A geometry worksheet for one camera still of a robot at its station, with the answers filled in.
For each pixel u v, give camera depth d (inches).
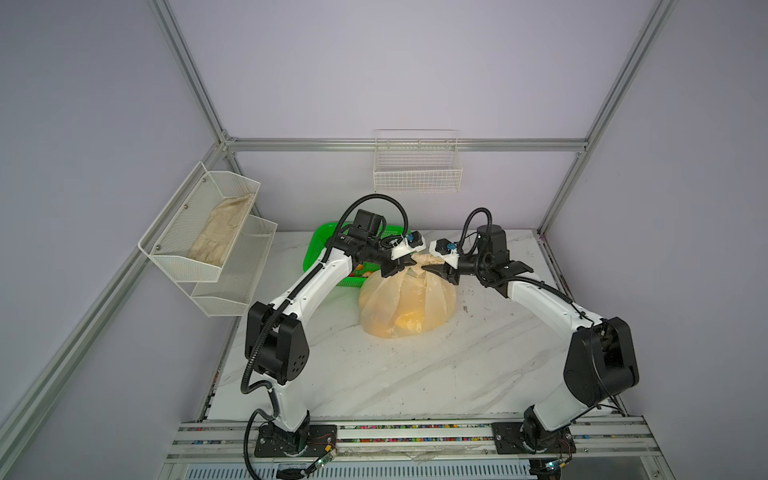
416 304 33.8
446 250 26.7
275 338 18.6
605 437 29.9
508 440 28.9
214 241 30.2
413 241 27.1
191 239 30.0
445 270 28.9
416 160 37.6
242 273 35.2
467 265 28.8
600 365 17.6
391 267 28.6
